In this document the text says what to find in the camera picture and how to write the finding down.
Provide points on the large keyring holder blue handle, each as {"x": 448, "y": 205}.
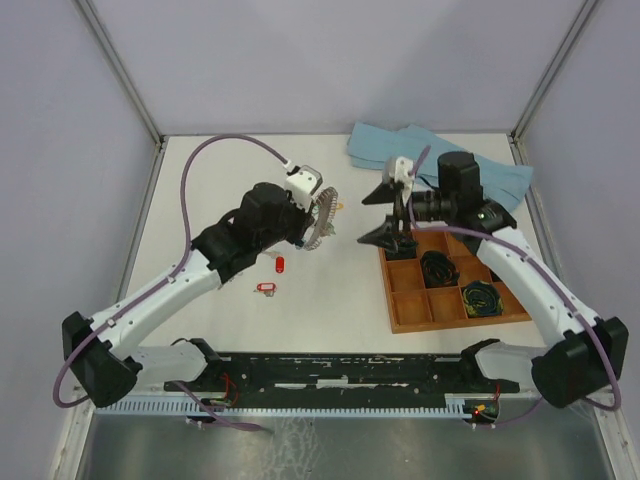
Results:
{"x": 323, "y": 212}

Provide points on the grey cable duct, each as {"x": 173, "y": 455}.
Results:
{"x": 174, "y": 405}

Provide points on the red tag key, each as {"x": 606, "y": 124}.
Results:
{"x": 279, "y": 261}
{"x": 266, "y": 288}

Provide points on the rolled orange-dotted tie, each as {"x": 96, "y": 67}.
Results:
{"x": 438, "y": 270}

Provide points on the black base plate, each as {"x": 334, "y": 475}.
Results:
{"x": 245, "y": 372}

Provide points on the rolled blue-yellow tie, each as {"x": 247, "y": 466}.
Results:
{"x": 481, "y": 299}

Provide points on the green yellow tag key bunch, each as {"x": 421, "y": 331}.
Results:
{"x": 336, "y": 220}

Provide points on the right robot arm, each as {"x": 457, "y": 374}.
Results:
{"x": 583, "y": 353}

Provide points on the light blue cloth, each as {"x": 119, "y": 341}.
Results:
{"x": 371, "y": 147}

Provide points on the rolled dark tie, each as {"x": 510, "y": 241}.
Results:
{"x": 406, "y": 249}

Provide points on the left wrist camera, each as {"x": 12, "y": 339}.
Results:
{"x": 302, "y": 183}

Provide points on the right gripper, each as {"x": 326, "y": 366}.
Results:
{"x": 386, "y": 235}

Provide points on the wooden compartment tray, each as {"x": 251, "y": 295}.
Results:
{"x": 414, "y": 308}

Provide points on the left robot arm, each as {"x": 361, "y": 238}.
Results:
{"x": 104, "y": 351}

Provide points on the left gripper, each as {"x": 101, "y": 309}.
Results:
{"x": 306, "y": 220}

